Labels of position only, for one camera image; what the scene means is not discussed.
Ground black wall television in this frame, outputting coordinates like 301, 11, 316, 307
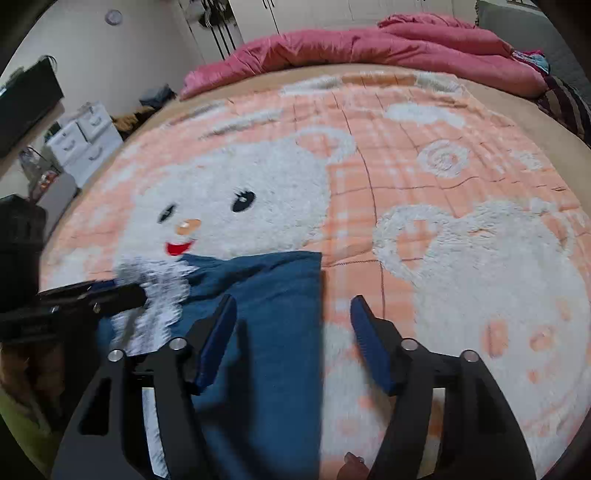
0, 58, 64, 158

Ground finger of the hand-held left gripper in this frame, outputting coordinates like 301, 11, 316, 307
39, 281, 118, 300
55, 283, 147, 320

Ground grey quilted headboard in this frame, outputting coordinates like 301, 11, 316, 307
475, 0, 591, 88

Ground pink duvet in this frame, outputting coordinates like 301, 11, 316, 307
179, 13, 548, 101

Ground white wardrobe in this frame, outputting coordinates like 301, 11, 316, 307
226, 0, 478, 38

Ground dark hanging bag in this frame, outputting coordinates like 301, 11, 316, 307
198, 0, 232, 25

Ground white drawer cabinet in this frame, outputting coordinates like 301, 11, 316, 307
45, 104, 124, 188

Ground pile of folded clothes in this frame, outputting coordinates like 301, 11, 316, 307
139, 84, 177, 108

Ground peach printed fleece blanket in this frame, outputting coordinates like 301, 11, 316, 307
39, 71, 591, 480

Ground blue pants with white lace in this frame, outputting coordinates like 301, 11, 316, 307
97, 250, 324, 480

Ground grey padded panel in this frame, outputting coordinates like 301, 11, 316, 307
34, 173, 79, 241

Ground dark striped pillow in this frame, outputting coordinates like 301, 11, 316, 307
536, 74, 591, 148

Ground teal and pink cloth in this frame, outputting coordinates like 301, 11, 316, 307
512, 50, 550, 73

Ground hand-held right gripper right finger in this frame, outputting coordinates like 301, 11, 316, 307
349, 295, 539, 480

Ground person's right hand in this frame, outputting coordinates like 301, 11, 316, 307
338, 452, 371, 480

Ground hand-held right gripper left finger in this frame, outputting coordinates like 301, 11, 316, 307
51, 294, 238, 480

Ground brown plush cloth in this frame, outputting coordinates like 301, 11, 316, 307
111, 108, 153, 137

